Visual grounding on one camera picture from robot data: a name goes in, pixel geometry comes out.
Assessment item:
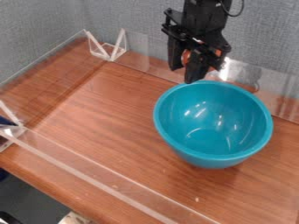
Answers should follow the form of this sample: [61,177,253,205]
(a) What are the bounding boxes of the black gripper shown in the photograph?
[162,0,233,84]

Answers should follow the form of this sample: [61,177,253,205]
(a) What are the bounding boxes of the red toy mushroom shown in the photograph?
[182,49,215,72]

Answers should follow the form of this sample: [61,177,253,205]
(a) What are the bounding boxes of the blue plastic bowl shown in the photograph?
[154,80,274,169]

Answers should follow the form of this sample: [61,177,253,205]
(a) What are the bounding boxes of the clear acrylic back barrier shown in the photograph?
[115,30,299,123]

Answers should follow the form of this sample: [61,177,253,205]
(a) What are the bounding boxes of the clear acrylic barrier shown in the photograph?
[115,30,299,123]
[14,127,219,224]

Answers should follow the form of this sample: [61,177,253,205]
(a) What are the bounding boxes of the clear acrylic front barrier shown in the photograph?
[14,127,219,224]

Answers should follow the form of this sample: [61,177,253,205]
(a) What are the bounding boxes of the black cable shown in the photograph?
[219,0,246,18]

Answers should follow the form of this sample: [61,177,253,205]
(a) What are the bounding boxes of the clear acrylic corner bracket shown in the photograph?
[85,29,127,62]

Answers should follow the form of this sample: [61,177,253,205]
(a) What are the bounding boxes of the clear acrylic left bracket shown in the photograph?
[0,100,25,153]

